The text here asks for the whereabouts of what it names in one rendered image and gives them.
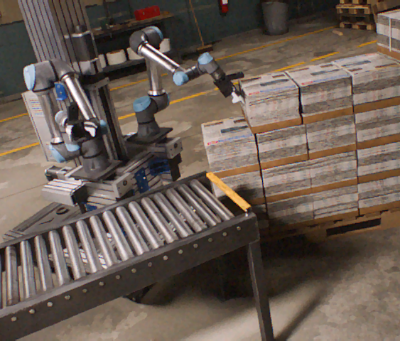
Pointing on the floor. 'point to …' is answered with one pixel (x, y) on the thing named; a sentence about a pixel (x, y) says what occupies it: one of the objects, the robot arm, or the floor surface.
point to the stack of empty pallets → (357, 14)
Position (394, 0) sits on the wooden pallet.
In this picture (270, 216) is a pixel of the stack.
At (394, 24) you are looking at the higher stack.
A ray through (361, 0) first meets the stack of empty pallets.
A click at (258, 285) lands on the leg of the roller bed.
